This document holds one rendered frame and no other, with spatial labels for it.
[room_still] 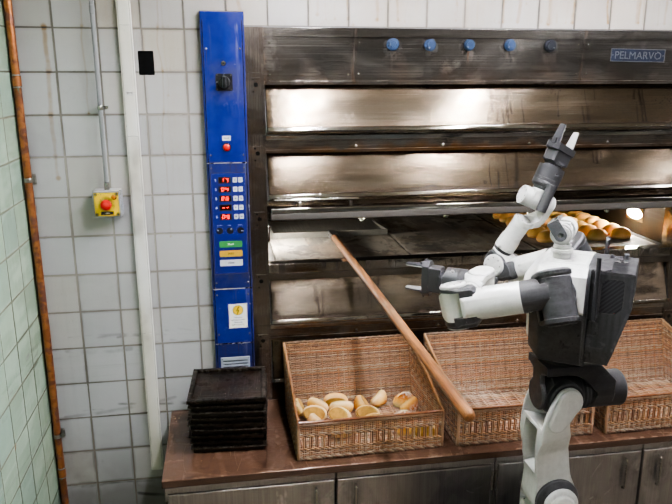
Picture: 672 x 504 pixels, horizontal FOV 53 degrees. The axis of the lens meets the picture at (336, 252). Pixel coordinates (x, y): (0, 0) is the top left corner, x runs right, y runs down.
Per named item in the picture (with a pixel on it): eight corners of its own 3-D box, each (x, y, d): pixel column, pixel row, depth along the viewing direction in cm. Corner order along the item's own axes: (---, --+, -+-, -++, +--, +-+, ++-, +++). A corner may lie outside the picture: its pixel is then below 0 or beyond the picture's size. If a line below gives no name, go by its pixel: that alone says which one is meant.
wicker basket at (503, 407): (418, 390, 300) (420, 331, 293) (539, 381, 309) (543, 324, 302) (455, 448, 254) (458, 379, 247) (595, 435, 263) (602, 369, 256)
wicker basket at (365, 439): (281, 401, 290) (280, 340, 283) (409, 390, 300) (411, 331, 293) (295, 463, 244) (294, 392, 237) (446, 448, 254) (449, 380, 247)
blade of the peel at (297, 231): (387, 234, 328) (387, 228, 328) (273, 239, 319) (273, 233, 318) (370, 218, 363) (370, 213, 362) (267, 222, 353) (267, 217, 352)
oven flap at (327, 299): (271, 325, 283) (269, 277, 284) (664, 302, 311) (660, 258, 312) (272, 325, 279) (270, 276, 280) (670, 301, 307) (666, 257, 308)
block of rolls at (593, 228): (489, 217, 368) (490, 207, 366) (572, 214, 375) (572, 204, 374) (540, 244, 310) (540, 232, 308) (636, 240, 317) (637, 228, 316)
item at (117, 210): (97, 214, 261) (94, 188, 258) (124, 213, 262) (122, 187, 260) (93, 218, 254) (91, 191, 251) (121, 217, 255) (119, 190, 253)
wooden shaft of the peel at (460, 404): (476, 423, 153) (477, 411, 152) (464, 424, 152) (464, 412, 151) (337, 240, 315) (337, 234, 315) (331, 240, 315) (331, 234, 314)
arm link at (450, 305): (462, 311, 212) (433, 328, 196) (456, 279, 211) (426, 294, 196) (494, 308, 205) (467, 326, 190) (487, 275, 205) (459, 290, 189)
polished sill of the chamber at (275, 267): (268, 270, 283) (267, 260, 282) (662, 252, 312) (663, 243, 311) (269, 274, 278) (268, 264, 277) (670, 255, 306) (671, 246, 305)
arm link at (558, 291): (527, 323, 189) (579, 316, 185) (524, 322, 181) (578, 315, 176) (520, 282, 191) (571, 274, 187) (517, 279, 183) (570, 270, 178)
